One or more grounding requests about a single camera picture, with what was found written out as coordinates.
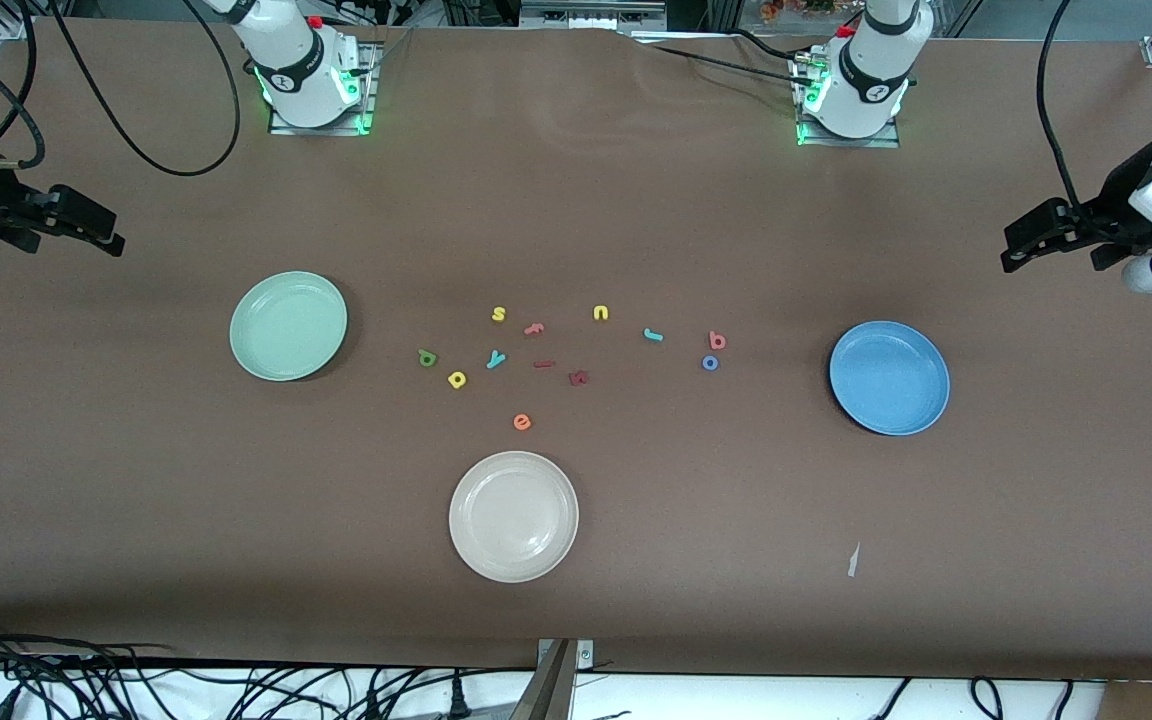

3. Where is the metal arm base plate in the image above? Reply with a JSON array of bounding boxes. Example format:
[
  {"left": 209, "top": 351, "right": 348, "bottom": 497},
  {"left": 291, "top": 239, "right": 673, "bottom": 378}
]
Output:
[
  {"left": 794, "top": 55, "right": 902, "bottom": 149},
  {"left": 268, "top": 42, "right": 377, "bottom": 137}
]

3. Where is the green plate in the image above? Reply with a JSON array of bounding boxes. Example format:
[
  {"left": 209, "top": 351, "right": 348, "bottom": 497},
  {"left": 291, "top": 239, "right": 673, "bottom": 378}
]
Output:
[{"left": 229, "top": 271, "right": 349, "bottom": 383}]

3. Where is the blue plate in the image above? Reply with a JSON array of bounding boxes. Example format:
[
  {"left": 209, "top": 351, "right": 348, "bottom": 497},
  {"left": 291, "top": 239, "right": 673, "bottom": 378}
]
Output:
[{"left": 829, "top": 320, "right": 951, "bottom": 437}]

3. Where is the black base power cable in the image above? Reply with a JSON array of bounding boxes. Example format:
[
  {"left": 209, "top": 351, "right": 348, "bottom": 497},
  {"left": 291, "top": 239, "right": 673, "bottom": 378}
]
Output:
[{"left": 636, "top": 38, "right": 809, "bottom": 83}]

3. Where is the grey angled metal bar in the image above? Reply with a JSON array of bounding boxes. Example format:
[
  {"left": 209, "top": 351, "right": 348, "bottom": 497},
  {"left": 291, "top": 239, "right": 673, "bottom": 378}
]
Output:
[{"left": 508, "top": 640, "right": 579, "bottom": 720}]

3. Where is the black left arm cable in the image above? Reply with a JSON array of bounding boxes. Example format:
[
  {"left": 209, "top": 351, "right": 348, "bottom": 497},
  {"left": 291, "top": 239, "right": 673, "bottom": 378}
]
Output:
[{"left": 1034, "top": 0, "right": 1083, "bottom": 209}]

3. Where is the beige plate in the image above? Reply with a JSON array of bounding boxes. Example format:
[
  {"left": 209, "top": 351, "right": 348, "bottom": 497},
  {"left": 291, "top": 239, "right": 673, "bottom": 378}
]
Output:
[{"left": 448, "top": 451, "right": 580, "bottom": 584}]

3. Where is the brown table cover sheet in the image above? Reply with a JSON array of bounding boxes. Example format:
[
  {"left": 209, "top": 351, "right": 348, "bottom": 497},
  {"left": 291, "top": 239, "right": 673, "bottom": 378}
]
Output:
[{"left": 0, "top": 15, "right": 1152, "bottom": 683}]

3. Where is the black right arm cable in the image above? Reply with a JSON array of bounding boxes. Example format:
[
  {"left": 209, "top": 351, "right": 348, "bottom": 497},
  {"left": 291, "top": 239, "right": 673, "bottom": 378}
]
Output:
[{"left": 0, "top": 0, "right": 241, "bottom": 178}]

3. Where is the silver corner bracket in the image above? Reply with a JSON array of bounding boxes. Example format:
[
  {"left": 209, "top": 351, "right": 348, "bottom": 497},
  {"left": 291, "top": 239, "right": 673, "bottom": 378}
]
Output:
[{"left": 536, "top": 638, "right": 595, "bottom": 669}]

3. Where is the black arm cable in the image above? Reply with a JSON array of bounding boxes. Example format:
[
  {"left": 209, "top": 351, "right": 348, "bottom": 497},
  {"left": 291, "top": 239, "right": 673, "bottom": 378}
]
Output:
[
  {"left": 1034, "top": 0, "right": 1083, "bottom": 209},
  {"left": 0, "top": 0, "right": 241, "bottom": 178}
]

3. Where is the black floor cable bundle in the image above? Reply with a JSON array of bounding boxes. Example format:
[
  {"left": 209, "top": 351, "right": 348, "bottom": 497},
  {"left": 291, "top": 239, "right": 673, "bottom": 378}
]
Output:
[{"left": 0, "top": 615, "right": 537, "bottom": 720}]

